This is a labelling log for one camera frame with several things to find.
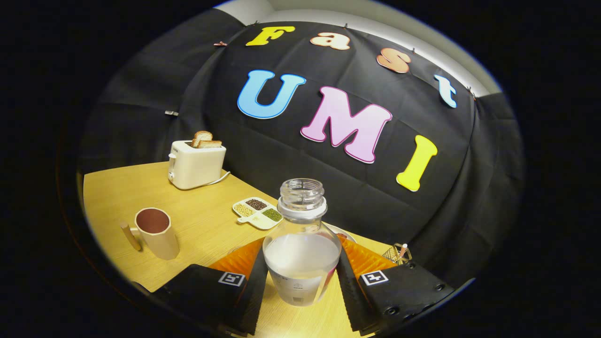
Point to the cream toaster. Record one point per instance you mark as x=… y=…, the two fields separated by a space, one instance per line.
x=197 y=166

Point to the toasted bread slice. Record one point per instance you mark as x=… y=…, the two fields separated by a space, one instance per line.
x=210 y=144
x=202 y=137

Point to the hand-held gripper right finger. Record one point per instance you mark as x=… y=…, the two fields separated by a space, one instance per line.
x=352 y=300

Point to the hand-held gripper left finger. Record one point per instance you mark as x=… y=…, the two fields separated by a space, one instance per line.
x=249 y=300

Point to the clear plastic juice bottle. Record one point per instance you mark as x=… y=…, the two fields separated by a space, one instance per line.
x=300 y=263

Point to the white round plate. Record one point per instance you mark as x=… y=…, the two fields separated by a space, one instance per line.
x=345 y=232

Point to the white divided grain dish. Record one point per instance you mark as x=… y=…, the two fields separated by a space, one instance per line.
x=257 y=220

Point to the wooden table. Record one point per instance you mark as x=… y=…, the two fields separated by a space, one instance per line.
x=206 y=244

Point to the black backdrop cloth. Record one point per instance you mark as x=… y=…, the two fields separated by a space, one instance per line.
x=263 y=155

